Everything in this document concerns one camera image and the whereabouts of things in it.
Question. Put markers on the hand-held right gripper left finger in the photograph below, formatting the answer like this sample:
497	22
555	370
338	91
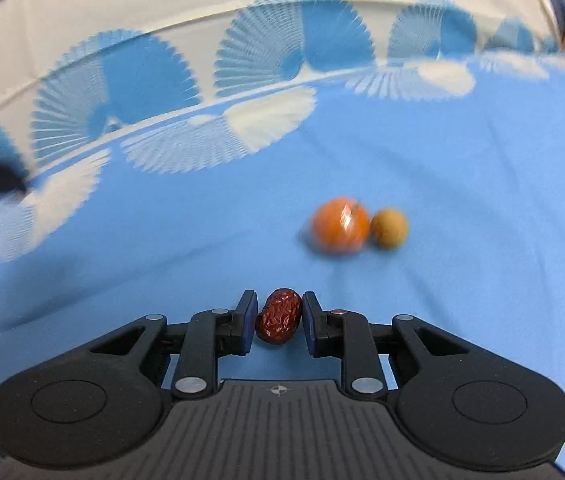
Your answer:
248	321

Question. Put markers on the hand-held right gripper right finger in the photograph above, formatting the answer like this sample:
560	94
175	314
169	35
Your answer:
311	324

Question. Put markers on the tan longan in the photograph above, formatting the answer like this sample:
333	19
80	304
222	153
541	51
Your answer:
389	228

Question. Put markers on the blue fan-print bedsheet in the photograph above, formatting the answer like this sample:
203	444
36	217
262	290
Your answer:
412	150

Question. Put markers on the red date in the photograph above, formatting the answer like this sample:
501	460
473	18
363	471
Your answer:
279	316

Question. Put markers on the plastic-wrapped small orange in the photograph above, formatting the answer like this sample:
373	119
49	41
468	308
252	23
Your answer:
340	225

